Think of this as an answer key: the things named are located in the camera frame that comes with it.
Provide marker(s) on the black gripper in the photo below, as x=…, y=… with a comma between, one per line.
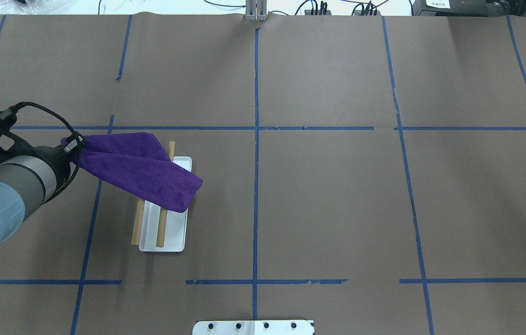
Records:
x=62, y=164

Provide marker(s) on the purple towel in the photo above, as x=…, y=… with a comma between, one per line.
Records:
x=138, y=164

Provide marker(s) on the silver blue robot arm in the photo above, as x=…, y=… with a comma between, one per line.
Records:
x=27, y=181

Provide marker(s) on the wooden rack rod left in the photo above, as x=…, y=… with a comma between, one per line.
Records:
x=161, y=229

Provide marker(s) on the white towel rack base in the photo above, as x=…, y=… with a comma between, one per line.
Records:
x=175, y=235

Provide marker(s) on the clear plastic bag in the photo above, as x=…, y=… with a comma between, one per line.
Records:
x=24, y=7

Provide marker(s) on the black box with label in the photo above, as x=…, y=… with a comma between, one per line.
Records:
x=469, y=8

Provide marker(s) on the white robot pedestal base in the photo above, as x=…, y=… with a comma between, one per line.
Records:
x=254, y=327

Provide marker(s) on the aluminium frame post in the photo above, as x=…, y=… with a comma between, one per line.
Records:
x=256, y=10

